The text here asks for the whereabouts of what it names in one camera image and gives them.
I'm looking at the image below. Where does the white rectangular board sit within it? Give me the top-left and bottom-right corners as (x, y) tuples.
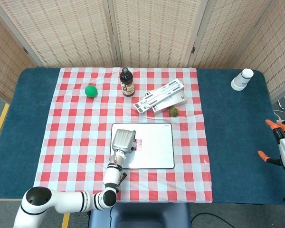
(109, 123), (175, 170)

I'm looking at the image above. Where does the green ball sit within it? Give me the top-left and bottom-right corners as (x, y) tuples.
(85, 85), (98, 98)

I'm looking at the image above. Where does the dark sauce bottle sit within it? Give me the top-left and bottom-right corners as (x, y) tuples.
(119, 67), (135, 97)

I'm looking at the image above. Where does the white folding stand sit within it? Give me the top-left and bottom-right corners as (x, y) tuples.
(133, 78), (185, 114)

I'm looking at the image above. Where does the red white checkered tablecloth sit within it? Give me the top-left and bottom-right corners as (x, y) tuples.
(33, 67), (213, 204)

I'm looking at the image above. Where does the blue table cover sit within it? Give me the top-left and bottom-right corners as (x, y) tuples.
(0, 67), (285, 205)

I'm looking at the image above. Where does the woven folding screen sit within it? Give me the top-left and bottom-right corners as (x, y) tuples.
(0, 0), (285, 103)

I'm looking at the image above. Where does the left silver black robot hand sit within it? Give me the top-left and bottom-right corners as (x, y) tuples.
(112, 129), (136, 155)

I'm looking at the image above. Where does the white paper cup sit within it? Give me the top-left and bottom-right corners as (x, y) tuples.
(230, 68), (254, 91)

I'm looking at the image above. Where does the blue chair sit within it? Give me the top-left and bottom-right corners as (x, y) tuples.
(88, 201), (192, 228)

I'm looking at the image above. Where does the white box with markers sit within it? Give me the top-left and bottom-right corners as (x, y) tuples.
(144, 91), (188, 116)

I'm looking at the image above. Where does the black floor cable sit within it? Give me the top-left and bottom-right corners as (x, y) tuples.
(191, 212), (236, 228)

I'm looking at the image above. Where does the green brown round fruit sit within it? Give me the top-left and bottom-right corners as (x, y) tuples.
(169, 106), (180, 118)

